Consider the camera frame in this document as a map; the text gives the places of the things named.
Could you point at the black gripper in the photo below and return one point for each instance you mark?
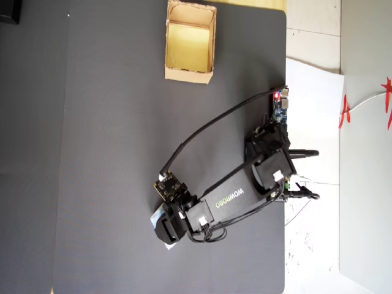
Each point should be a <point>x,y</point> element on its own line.
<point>186,205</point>

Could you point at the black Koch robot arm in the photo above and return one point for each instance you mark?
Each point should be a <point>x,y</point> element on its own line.
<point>232,190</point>

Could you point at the open brown cardboard box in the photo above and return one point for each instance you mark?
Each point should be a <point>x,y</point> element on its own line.
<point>186,76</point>

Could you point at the black box object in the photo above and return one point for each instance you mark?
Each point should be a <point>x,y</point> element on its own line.
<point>10,10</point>

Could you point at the black table mat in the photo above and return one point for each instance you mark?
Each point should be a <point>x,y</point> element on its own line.
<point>122,153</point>

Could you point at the blue controller circuit board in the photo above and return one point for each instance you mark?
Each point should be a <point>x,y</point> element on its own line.
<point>279,111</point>

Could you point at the white paper sheet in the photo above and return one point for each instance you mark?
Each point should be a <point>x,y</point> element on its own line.
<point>315,122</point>

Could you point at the gray board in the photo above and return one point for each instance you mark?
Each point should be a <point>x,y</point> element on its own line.
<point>367,199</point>

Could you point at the bare camera circuit board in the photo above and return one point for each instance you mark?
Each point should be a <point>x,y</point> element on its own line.
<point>168,186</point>

